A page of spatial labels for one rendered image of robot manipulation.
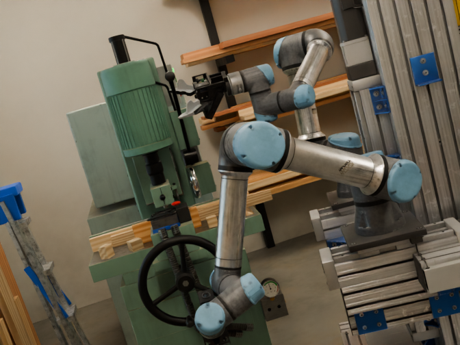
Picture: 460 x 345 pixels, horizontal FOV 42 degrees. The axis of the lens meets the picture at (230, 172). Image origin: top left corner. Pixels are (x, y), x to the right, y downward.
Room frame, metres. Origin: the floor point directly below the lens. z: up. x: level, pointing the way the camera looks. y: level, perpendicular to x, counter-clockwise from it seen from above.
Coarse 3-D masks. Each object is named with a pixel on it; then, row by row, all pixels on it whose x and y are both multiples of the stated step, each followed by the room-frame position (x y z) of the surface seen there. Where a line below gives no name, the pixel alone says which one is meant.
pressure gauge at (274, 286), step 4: (264, 280) 1.91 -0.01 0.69; (268, 280) 1.90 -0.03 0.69; (272, 280) 1.90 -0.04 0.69; (264, 284) 1.90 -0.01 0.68; (272, 284) 1.90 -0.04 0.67; (276, 284) 1.90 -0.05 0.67; (264, 288) 1.90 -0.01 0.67; (268, 288) 1.90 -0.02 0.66; (272, 288) 1.90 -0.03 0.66; (276, 288) 1.90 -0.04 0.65; (268, 292) 1.90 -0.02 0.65; (272, 292) 1.90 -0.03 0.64; (276, 292) 1.90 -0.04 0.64; (268, 296) 1.89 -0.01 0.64; (272, 296) 1.90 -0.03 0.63; (272, 300) 1.92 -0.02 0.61
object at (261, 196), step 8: (256, 192) 2.13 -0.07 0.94; (264, 192) 2.12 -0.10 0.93; (248, 200) 2.12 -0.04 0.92; (256, 200) 2.12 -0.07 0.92; (264, 200) 2.12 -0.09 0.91; (208, 208) 2.10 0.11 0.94; (216, 208) 2.11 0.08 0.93; (200, 216) 2.10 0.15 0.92; (128, 232) 2.08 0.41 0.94; (112, 240) 2.07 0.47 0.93; (120, 240) 2.07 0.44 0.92; (128, 240) 2.08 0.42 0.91
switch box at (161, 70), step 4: (168, 64) 2.38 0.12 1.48; (160, 68) 2.38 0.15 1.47; (168, 68) 2.38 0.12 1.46; (160, 72) 2.38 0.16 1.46; (164, 72) 2.38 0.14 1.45; (160, 76) 2.38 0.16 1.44; (164, 76) 2.38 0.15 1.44; (160, 80) 2.38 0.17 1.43; (164, 80) 2.38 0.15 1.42; (168, 84) 2.38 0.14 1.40; (176, 84) 2.39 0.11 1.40; (164, 88) 2.38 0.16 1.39; (164, 92) 2.38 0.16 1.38; (164, 96) 2.38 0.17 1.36; (168, 96) 2.38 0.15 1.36; (172, 96) 2.38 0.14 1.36; (168, 100) 2.38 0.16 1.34; (180, 100) 2.39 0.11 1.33; (168, 104) 2.38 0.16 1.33
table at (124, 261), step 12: (216, 216) 2.10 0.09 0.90; (252, 216) 1.96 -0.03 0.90; (204, 228) 1.98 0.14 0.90; (216, 228) 1.95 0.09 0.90; (252, 228) 1.96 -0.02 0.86; (264, 228) 1.96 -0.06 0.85; (96, 252) 2.08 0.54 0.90; (120, 252) 1.98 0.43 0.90; (132, 252) 1.93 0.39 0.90; (144, 252) 1.93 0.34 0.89; (192, 252) 1.85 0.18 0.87; (204, 252) 1.85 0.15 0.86; (96, 264) 1.91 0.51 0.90; (108, 264) 1.91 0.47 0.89; (120, 264) 1.92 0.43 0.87; (132, 264) 1.92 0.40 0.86; (156, 264) 1.83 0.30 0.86; (168, 264) 1.84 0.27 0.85; (180, 264) 1.84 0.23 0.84; (96, 276) 1.91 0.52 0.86; (108, 276) 1.91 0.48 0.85
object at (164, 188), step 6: (168, 180) 2.17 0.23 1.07; (156, 186) 2.08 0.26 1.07; (162, 186) 2.05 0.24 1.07; (168, 186) 2.05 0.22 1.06; (156, 192) 2.05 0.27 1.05; (162, 192) 2.05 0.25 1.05; (168, 192) 2.05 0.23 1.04; (156, 198) 2.05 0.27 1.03; (168, 198) 2.05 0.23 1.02; (156, 204) 2.05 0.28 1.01; (162, 204) 2.05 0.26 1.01; (168, 204) 2.05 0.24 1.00
